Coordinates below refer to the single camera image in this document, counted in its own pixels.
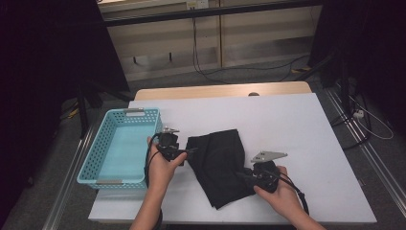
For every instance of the person's left hand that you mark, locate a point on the person's left hand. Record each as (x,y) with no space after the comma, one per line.
(161,174)

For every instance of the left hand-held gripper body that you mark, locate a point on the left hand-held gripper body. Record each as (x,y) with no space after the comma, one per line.
(168,143)

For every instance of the white plug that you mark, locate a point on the white plug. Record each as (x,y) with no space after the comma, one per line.
(358,114)

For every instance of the aluminium floor rail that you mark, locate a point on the aluminium floor rail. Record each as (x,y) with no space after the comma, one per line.
(68,182)
(376,159)

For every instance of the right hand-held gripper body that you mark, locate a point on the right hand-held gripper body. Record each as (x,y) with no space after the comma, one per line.
(266,175)

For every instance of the person's right hand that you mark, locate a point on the person's right hand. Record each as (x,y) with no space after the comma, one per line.
(284,199)

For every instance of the black metal stand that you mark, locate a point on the black metal stand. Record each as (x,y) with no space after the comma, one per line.
(83,118)
(344,86)

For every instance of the black horizontal bar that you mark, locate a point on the black horizontal bar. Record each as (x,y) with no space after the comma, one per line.
(207,12)

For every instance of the black pants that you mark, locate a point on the black pants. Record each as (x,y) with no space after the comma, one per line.
(217,166)

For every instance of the black curtain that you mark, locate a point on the black curtain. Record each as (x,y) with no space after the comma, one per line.
(38,64)
(376,48)

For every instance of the beige cabinet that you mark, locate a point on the beige cabinet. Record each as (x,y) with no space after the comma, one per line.
(255,38)

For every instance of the dark round table grommet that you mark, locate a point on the dark round table grommet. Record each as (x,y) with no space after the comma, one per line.
(253,94)

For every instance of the wooden table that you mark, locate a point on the wooden table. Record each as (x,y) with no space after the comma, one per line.
(191,92)

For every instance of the white wall socket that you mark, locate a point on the white wall socket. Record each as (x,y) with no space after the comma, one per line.
(198,4)

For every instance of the light blue plastic basket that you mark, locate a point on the light blue plastic basket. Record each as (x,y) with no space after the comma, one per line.
(124,153)

